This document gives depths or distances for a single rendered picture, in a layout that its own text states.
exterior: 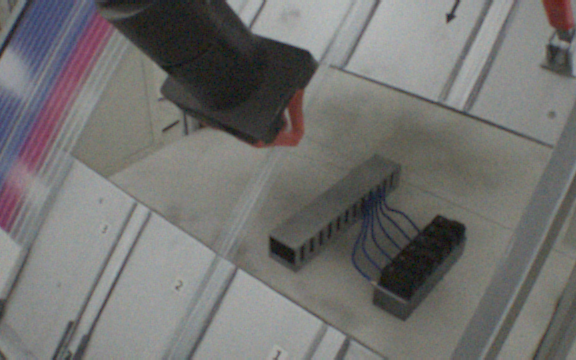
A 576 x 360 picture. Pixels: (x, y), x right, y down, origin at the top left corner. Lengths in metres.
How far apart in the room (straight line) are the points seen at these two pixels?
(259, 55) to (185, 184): 0.61
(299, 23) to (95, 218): 0.27
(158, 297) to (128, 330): 0.04
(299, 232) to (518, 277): 0.45
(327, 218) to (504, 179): 0.35
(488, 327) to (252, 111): 0.20
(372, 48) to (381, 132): 0.63
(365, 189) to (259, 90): 0.51
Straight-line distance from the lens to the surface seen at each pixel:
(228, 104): 0.37
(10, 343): 0.62
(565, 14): 0.36
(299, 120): 0.44
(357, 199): 0.84
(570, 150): 0.39
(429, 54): 0.45
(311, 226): 0.79
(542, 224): 0.38
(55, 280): 0.60
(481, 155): 1.07
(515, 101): 0.42
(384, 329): 0.72
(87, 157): 1.94
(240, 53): 0.35
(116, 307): 0.54
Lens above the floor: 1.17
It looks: 35 degrees down
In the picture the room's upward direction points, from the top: straight up
